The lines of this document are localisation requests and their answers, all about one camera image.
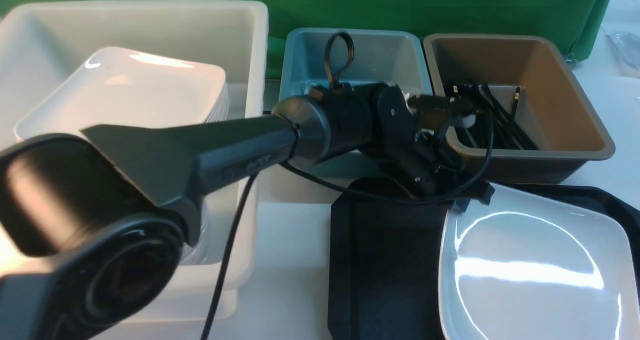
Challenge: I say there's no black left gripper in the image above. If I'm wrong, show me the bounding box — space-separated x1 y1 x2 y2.
372 83 495 213

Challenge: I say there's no large white square plate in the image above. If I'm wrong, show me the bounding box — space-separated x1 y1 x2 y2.
438 185 640 340

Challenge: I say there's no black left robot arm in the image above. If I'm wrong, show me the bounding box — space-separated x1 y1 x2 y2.
1 81 494 340

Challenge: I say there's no bundle of black chopsticks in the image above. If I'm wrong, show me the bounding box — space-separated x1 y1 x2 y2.
444 80 540 151

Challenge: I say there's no black plastic serving tray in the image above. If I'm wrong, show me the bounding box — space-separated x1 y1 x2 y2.
327 176 640 340

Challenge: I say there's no brown plastic bin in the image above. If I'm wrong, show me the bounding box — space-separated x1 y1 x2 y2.
423 33 616 184

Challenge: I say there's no clear plastic bag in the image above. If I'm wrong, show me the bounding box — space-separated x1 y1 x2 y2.
606 31 640 79

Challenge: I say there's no teal plastic bin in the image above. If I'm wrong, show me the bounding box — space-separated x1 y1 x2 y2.
279 28 433 178

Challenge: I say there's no stack of white square plates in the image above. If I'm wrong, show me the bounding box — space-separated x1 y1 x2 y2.
14 47 230 141

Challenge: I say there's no large white plastic tub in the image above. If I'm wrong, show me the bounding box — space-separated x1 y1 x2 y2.
0 0 269 324

